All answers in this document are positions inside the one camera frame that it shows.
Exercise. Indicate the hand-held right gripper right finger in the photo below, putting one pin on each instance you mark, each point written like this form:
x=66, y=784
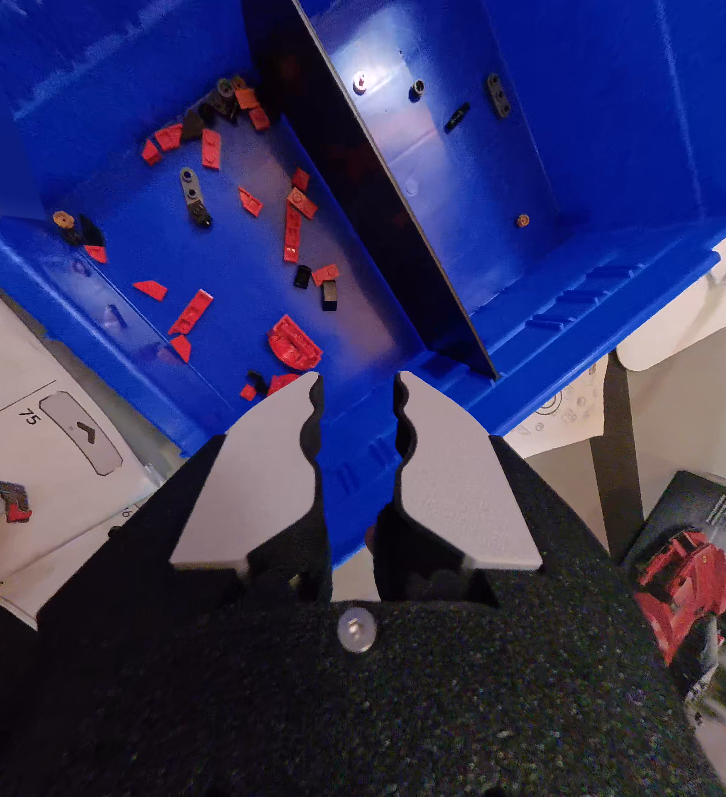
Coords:
x=469, y=492

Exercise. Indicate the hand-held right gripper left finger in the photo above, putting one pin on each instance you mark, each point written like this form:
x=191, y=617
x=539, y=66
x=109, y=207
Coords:
x=257, y=492

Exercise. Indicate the pile of red black bricks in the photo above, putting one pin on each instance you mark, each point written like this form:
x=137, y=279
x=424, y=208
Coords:
x=294, y=345

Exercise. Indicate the blue storage bin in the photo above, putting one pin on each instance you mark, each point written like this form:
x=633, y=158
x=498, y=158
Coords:
x=587, y=155

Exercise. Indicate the white instruction booklet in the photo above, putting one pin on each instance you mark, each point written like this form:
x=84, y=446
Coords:
x=58, y=498

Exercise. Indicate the white sheet with circles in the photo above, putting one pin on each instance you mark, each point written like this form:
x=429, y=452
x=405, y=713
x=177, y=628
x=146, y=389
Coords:
x=568, y=411

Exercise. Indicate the toy car set box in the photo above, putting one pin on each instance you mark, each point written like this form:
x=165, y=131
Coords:
x=687, y=579

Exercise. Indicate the white rounded plate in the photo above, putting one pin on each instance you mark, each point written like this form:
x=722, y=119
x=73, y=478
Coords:
x=668, y=324

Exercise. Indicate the black bin divider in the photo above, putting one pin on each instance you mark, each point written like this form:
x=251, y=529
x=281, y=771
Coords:
x=369, y=187

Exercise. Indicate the small black bar piece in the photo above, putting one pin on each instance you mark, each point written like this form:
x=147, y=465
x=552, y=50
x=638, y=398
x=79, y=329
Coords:
x=456, y=118

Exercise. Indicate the small dark round stud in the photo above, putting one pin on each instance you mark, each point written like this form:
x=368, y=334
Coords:
x=418, y=90

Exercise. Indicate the small pale round stud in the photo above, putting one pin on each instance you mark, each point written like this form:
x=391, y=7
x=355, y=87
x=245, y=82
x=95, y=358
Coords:
x=360, y=82

